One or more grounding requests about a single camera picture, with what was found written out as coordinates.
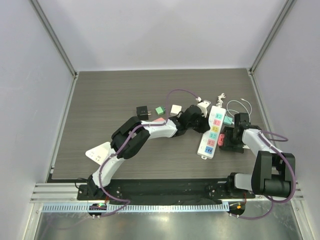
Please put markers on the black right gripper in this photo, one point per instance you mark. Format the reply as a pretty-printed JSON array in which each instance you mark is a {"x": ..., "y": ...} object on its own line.
[{"x": 227, "y": 140}]

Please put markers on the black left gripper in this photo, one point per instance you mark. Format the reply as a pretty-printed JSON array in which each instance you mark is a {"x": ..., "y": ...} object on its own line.
[{"x": 204, "y": 125}]

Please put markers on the pink small plug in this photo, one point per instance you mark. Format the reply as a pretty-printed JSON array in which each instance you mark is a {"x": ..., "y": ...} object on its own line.
[{"x": 220, "y": 141}]

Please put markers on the teal small charger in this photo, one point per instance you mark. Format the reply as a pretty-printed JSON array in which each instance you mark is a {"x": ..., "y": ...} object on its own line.
[{"x": 228, "y": 121}]

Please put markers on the white power strip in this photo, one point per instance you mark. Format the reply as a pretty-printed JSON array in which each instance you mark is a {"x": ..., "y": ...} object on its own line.
[{"x": 209, "y": 140}]

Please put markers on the white USB wall charger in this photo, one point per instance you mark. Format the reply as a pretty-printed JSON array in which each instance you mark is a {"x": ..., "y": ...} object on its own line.
[{"x": 175, "y": 110}]

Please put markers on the pink cube adapter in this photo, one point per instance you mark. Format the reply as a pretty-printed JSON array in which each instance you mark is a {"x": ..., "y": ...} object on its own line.
[{"x": 159, "y": 121}]

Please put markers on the green USB charger plug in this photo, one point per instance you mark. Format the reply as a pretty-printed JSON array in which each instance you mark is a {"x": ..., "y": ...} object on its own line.
[{"x": 160, "y": 110}]

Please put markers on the black cube socket adapter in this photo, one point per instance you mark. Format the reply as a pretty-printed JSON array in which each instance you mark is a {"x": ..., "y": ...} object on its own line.
[{"x": 143, "y": 113}]

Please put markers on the white triangular power socket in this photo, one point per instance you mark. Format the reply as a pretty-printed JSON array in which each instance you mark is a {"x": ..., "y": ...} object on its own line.
[{"x": 99, "y": 153}]

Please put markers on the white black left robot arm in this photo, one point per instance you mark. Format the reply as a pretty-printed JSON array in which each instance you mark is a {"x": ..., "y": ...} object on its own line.
[{"x": 128, "y": 140}]

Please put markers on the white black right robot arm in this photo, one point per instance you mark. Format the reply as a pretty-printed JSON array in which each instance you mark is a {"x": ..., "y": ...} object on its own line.
[{"x": 273, "y": 173}]

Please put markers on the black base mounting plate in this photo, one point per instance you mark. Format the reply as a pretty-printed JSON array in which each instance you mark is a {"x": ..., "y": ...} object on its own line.
[{"x": 149, "y": 191}]

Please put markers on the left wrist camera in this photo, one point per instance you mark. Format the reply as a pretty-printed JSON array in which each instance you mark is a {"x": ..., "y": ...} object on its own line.
[{"x": 203, "y": 105}]

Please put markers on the white perforated cable duct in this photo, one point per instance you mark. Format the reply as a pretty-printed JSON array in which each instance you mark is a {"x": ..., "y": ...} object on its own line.
[{"x": 108, "y": 208}]

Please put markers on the aluminium right frame post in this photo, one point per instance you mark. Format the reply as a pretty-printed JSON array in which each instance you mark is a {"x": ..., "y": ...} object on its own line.
[{"x": 283, "y": 14}]

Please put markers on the aluminium frame post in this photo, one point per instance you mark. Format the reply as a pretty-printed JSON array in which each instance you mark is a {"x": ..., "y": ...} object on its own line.
[
  {"x": 53, "y": 36},
  {"x": 283, "y": 14}
]

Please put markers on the aluminium left frame post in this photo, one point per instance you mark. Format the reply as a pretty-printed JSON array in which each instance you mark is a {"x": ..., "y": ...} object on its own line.
[{"x": 53, "y": 36}]

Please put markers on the aluminium front frame rail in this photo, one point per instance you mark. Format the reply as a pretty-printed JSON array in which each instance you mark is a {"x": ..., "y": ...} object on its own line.
[{"x": 59, "y": 192}]

